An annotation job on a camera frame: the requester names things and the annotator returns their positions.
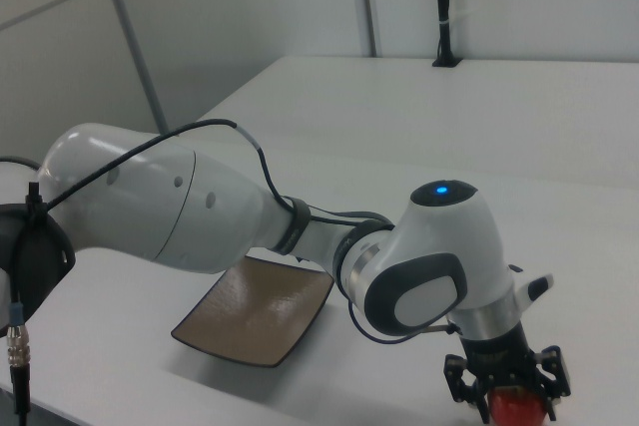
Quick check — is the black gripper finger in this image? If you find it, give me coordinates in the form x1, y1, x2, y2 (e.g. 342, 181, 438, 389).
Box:
442, 353, 489, 422
531, 344, 574, 422

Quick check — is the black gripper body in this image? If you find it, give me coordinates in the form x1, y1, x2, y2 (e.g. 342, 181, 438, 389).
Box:
458, 321, 539, 388

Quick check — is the red apple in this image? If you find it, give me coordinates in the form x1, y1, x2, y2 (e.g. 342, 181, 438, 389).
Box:
486, 385, 550, 426

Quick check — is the square brown ceramic plate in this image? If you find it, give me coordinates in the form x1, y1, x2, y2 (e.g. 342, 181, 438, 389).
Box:
170, 255, 334, 368

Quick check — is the black clamped camera pole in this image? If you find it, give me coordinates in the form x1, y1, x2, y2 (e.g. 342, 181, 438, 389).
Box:
430, 0, 463, 70

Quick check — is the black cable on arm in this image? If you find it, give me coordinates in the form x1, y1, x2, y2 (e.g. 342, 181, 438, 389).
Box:
29, 119, 460, 346

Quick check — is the cable with metal connector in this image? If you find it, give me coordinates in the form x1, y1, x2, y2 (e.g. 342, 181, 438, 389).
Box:
0, 180, 47, 426

